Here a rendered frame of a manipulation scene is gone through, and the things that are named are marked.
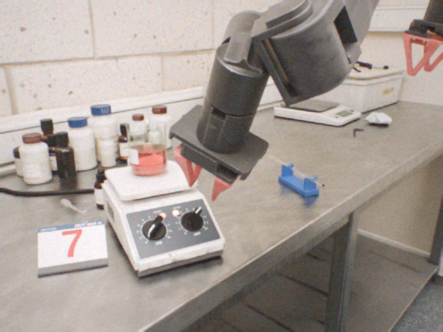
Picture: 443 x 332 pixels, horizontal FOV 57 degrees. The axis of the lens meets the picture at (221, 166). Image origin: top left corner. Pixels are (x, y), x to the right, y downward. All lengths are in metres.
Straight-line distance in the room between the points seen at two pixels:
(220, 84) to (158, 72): 0.88
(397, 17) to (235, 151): 1.49
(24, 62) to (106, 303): 0.68
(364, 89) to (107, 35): 0.90
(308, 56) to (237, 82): 0.07
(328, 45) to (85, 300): 0.39
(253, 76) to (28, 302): 0.37
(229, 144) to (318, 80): 0.12
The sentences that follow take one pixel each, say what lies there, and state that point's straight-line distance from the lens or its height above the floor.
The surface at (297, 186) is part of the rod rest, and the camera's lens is 0.82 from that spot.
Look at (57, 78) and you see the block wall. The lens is 1.10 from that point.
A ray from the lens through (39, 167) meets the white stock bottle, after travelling 0.91.
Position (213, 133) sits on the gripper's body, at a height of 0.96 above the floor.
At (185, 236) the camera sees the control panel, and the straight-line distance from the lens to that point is 0.57.
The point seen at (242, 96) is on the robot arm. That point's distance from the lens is 0.39.
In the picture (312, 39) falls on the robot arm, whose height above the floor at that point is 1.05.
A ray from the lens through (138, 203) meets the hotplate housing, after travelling 0.60.
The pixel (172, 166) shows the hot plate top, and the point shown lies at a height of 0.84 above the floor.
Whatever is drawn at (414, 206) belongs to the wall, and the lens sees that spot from 2.03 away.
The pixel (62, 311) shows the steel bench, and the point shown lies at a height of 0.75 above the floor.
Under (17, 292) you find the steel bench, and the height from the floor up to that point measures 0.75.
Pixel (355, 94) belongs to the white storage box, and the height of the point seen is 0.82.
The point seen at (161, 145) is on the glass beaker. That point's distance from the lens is 0.62.
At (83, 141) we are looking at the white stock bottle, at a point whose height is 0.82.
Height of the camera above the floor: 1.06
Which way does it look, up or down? 20 degrees down
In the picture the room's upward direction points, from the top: straight up
